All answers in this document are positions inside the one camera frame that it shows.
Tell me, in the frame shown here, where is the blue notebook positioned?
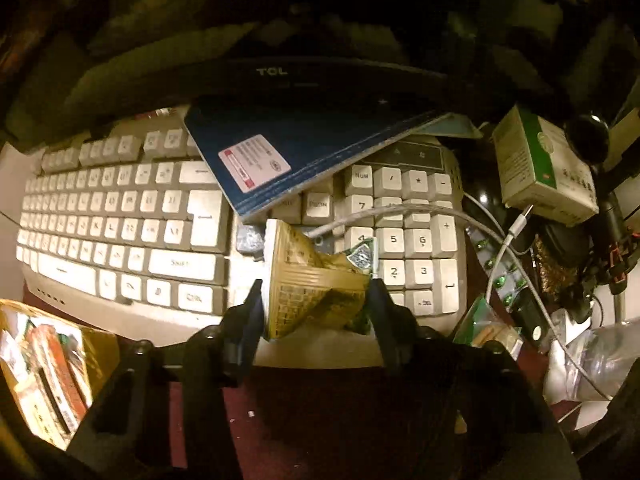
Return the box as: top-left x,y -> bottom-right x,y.
183,94 -> 453,224

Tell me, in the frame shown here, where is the white computer keyboard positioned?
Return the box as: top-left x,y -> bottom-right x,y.
14,105 -> 469,367

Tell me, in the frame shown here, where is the cardboard box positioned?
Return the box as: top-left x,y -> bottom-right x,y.
0,299 -> 122,452

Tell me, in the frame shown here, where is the grey foil candy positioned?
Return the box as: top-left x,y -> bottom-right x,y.
234,224 -> 267,262

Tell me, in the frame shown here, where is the gold snack packet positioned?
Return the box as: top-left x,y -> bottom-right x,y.
261,219 -> 378,342

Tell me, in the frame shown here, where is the gold glitter pouch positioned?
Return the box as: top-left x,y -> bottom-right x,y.
531,236 -> 587,302

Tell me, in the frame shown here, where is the white green medicine box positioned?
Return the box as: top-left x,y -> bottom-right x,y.
491,106 -> 601,222

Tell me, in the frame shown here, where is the black ball head stand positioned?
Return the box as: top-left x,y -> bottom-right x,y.
564,114 -> 640,297

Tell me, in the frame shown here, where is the small green snack packet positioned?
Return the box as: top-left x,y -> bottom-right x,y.
454,294 -> 524,357

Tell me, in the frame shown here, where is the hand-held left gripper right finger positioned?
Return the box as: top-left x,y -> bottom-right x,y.
367,280 -> 583,480

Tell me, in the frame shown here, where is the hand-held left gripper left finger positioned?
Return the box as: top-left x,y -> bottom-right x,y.
67,280 -> 266,480

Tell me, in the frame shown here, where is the small black device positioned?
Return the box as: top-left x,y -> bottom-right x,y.
510,290 -> 552,352

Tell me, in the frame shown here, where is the teal booklet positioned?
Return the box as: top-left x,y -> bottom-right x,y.
414,112 -> 484,141

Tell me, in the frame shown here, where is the clear plastic bag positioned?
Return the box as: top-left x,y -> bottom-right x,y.
544,320 -> 640,403

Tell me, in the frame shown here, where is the white cable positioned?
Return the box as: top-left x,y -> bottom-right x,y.
305,199 -> 613,402

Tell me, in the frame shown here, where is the black monitor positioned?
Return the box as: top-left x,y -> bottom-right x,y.
190,55 -> 453,117

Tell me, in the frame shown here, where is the orange red snack packet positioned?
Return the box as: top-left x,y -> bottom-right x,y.
25,324 -> 95,433

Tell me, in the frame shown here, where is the green pill blister pack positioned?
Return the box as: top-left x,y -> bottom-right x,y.
474,239 -> 532,307

